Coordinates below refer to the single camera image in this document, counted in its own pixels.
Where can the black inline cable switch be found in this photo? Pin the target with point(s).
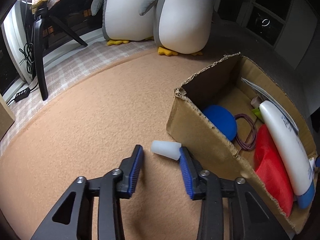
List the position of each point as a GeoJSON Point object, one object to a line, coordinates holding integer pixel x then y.
{"type": "Point", "coordinates": [22, 94]}

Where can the red mesh object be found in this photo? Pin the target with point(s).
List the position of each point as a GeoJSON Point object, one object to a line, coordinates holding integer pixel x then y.
{"type": "Point", "coordinates": [269, 167]}

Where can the cardboard box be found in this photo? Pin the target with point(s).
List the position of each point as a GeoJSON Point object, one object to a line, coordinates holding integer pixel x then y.
{"type": "Point", "coordinates": [226, 83]}

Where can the black tripod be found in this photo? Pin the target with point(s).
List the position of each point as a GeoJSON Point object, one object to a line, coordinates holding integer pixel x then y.
{"type": "Point", "coordinates": [41, 19]}

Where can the blue white blister card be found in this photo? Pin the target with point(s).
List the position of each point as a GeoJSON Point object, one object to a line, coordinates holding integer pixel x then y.
{"type": "Point", "coordinates": [264, 95]}

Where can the small white plastic cap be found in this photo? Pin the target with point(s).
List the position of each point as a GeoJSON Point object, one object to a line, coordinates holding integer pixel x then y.
{"type": "Point", "coordinates": [167, 149]}

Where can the pink small bottle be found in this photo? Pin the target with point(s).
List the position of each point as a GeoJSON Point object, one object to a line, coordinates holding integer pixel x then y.
{"type": "Point", "coordinates": [255, 102]}

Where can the white tube blue cap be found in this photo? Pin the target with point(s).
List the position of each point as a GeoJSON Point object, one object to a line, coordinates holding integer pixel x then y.
{"type": "Point", "coordinates": [292, 152]}

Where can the green tube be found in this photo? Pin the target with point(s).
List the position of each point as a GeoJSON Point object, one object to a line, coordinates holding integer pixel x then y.
{"type": "Point", "coordinates": [257, 113]}

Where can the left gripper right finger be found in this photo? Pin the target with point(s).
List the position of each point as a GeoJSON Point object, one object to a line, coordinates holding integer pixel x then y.
{"type": "Point", "coordinates": [249, 217]}

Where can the large penguin plush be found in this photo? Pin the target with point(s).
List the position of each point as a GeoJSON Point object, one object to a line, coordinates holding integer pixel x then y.
{"type": "Point", "coordinates": [122, 22]}

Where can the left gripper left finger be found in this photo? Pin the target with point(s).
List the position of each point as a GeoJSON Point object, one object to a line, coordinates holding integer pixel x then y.
{"type": "Point", "coordinates": [71, 216]}

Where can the small penguin plush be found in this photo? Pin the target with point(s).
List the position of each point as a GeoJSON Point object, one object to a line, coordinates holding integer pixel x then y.
{"type": "Point", "coordinates": [180, 26]}

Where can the blue round lid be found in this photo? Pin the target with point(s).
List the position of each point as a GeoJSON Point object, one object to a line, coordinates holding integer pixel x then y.
{"type": "Point", "coordinates": [222, 119]}

